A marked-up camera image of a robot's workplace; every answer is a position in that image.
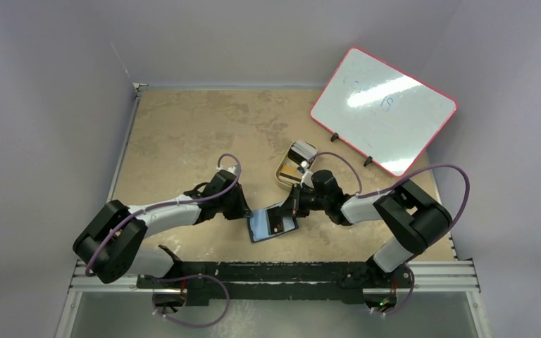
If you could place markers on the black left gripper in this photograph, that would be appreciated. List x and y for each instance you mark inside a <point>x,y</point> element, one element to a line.
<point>241,210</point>

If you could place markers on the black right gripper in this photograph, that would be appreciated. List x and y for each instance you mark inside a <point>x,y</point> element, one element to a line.
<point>291,205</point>

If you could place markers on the navy blue leather card holder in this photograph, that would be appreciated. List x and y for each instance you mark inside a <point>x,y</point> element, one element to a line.
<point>258,225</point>

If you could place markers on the beige oval plastic tray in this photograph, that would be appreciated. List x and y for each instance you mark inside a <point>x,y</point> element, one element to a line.
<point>291,170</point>

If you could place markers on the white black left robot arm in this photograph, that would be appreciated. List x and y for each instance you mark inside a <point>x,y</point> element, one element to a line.
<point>110,245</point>

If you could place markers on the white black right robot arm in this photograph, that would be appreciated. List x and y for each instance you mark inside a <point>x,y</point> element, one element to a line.
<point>415,219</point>

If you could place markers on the stack of credit cards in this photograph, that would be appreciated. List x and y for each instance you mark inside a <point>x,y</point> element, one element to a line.
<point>298,158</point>

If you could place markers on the red framed whiteboard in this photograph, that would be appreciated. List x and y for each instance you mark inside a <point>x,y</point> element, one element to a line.
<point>383,113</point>

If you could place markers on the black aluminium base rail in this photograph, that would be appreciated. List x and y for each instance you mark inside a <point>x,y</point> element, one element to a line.
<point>349,282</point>

